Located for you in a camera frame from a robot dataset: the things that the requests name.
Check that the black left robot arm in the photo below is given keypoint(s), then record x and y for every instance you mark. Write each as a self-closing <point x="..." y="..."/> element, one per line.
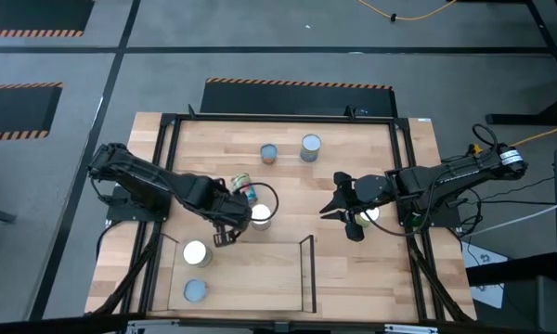
<point x="139" y="176"/>

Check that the green Oranges label can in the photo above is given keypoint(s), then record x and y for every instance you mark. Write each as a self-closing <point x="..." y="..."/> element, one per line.
<point x="372" y="214"/>
<point x="195" y="252"/>

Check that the small teal orange-slices can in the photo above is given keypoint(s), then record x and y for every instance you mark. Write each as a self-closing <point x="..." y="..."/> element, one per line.
<point x="268" y="152"/>

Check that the wooden shelf with black frame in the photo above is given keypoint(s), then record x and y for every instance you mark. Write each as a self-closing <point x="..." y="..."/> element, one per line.
<point x="255" y="283"/>

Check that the black stand base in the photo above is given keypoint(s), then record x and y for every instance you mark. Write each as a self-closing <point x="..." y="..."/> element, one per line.
<point x="515" y="119"/>

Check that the tall blue Cherries can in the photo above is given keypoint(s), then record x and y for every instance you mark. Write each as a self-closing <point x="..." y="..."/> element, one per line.
<point x="311" y="143"/>

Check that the long black hazard-striped floor mat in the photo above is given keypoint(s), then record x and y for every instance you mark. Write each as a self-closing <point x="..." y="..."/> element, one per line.
<point x="297" y="99"/>

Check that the black crossbar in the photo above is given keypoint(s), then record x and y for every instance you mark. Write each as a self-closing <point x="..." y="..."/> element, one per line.
<point x="51" y="325"/>

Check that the black table frame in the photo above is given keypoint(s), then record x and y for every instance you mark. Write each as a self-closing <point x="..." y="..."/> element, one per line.
<point x="283" y="119"/>

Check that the black floor beam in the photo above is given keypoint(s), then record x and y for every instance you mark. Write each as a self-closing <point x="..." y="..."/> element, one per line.
<point x="510" y="271"/>

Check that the white paper sheet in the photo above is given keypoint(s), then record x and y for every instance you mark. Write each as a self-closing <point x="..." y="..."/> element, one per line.
<point x="485" y="260"/>

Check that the teal Tomatoes label can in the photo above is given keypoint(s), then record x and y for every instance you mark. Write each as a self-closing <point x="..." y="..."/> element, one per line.
<point x="243" y="183"/>

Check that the blue peaches label can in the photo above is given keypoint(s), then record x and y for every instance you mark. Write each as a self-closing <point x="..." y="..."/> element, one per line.
<point x="261" y="215"/>

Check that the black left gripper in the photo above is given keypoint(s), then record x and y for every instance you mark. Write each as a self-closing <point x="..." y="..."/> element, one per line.
<point x="232" y="211"/>

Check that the bluish tin can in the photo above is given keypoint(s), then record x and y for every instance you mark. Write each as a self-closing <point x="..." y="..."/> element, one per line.
<point x="195" y="291"/>

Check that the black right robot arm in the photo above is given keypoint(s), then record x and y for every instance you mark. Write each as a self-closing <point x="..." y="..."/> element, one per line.
<point x="445" y="181"/>

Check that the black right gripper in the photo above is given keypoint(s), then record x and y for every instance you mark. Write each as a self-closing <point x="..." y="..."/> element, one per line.
<point x="371" y="190"/>

